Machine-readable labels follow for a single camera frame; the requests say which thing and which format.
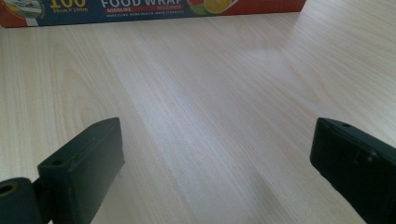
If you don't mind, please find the red and blue wrap box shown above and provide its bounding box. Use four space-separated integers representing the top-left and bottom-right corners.
0 0 307 29

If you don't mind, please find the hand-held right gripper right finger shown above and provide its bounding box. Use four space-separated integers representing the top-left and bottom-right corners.
309 117 396 224

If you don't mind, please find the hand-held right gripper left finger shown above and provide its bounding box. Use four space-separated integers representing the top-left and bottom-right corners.
36 117 126 224

